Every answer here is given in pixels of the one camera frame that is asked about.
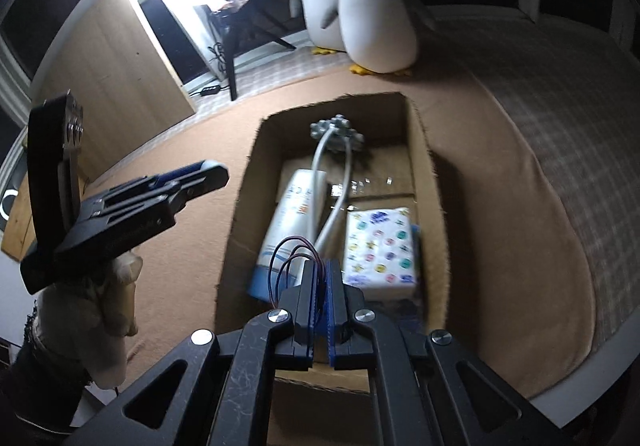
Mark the black panel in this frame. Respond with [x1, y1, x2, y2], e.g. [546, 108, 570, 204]
[139, 0, 208, 81]

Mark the person's dark clothing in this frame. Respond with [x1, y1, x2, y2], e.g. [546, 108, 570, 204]
[0, 306, 93, 439]

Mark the black tripod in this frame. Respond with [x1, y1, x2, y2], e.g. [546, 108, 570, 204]
[220, 0, 296, 101]

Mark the brown blanket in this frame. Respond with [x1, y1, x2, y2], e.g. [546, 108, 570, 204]
[85, 70, 596, 399]

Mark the person's left hand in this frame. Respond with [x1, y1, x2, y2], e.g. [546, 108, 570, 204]
[107, 250, 144, 338]

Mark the white tube with blue cap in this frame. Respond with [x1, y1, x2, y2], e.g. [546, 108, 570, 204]
[247, 169, 329, 301]

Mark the patterned tissue pack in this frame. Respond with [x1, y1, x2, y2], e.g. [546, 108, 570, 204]
[344, 207, 420, 301]

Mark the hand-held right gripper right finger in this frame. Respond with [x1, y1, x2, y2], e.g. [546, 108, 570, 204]
[327, 260, 571, 446]

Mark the wooden board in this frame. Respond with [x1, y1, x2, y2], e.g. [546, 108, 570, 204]
[30, 0, 197, 177]

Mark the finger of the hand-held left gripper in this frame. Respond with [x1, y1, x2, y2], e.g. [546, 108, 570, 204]
[84, 165, 231, 227]
[102, 160, 215, 203]

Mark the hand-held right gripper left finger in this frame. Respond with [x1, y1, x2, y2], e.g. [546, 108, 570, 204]
[65, 260, 328, 446]

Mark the cardboard box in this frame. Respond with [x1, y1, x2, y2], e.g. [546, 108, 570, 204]
[215, 92, 451, 394]

